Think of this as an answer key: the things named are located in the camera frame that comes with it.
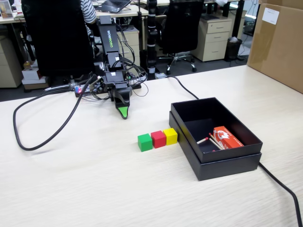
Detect black trash bin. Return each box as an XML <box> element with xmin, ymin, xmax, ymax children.
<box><xmin>224</xmin><ymin>37</ymin><xmax>243</xmax><ymax>62</ymax></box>

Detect smooth black power cable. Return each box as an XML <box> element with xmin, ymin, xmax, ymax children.
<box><xmin>164</xmin><ymin>75</ymin><xmax>303</xmax><ymax>227</ymax></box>

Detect person in striped shirt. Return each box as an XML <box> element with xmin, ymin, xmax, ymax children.
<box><xmin>80</xmin><ymin>0</ymin><xmax>98</xmax><ymax>36</ymax></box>

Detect stacked white boxes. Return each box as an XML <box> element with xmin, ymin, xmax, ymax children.
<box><xmin>21</xmin><ymin>61</ymin><xmax>50</xmax><ymax>91</ymax></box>

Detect grey cable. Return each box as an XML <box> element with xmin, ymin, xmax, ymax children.
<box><xmin>42</xmin><ymin>83</ymin><xmax>78</xmax><ymax>96</ymax></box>

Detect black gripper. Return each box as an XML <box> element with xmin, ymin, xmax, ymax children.
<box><xmin>104</xmin><ymin>70</ymin><xmax>133</xmax><ymax>120</ymax></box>

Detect large black mesh office chair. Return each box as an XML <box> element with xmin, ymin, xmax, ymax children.
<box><xmin>20</xmin><ymin>0</ymin><xmax>96</xmax><ymax>80</ymax></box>

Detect orange matchbox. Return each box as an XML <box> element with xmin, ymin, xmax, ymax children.
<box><xmin>213</xmin><ymin>125</ymin><xmax>245</xmax><ymax>150</ymax></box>

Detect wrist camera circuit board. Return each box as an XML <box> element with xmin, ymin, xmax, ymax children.
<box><xmin>88</xmin><ymin>75</ymin><xmax>105</xmax><ymax>94</ymax></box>

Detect controller board with red light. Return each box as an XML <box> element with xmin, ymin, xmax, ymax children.
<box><xmin>74</xmin><ymin>82</ymin><xmax>93</xmax><ymax>98</ymax></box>

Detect black pole with white bands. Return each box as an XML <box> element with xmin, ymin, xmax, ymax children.
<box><xmin>146</xmin><ymin>0</ymin><xmax>159</xmax><ymax>80</ymax></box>

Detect black office chair with castors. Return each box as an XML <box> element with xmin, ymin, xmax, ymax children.
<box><xmin>157</xmin><ymin>0</ymin><xmax>205</xmax><ymax>75</ymax></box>

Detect small picture frame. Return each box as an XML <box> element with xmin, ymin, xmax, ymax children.
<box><xmin>0</xmin><ymin>0</ymin><xmax>15</xmax><ymax>19</ymax></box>

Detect beige office desk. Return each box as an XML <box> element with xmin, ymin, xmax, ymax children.
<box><xmin>0</xmin><ymin>3</ymin><xmax>167</xmax><ymax>25</ymax></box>

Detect green wooden cube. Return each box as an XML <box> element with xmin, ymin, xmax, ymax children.
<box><xmin>137</xmin><ymin>133</ymin><xmax>153</xmax><ymax>152</ymax></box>

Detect thick black sleeved cable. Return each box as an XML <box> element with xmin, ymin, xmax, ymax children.
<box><xmin>12</xmin><ymin>77</ymin><xmax>96</xmax><ymax>151</ymax></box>

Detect black laptop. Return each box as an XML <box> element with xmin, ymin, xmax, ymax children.
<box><xmin>95</xmin><ymin>0</ymin><xmax>132</xmax><ymax>14</ymax></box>

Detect thin black wire bundle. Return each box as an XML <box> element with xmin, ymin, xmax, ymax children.
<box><xmin>113</xmin><ymin>22</ymin><xmax>149</xmax><ymax>98</ymax></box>

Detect yellow wooden cube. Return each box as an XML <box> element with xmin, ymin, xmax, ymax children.
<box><xmin>162</xmin><ymin>128</ymin><xmax>178</xmax><ymax>146</ymax></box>

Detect red wooden cube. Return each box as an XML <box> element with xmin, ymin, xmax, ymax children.
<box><xmin>151</xmin><ymin>130</ymin><xmax>167</xmax><ymax>149</ymax></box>

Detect large brown cardboard box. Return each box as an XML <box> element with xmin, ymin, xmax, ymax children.
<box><xmin>246</xmin><ymin>0</ymin><xmax>303</xmax><ymax>94</ymax></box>

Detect beige three drawer cabinet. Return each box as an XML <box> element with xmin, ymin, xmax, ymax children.
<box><xmin>190</xmin><ymin>17</ymin><xmax>233</xmax><ymax>62</ymax></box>

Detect beige side cabinet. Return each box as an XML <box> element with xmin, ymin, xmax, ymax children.
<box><xmin>0</xmin><ymin>35</ymin><xmax>24</xmax><ymax>89</ymax></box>

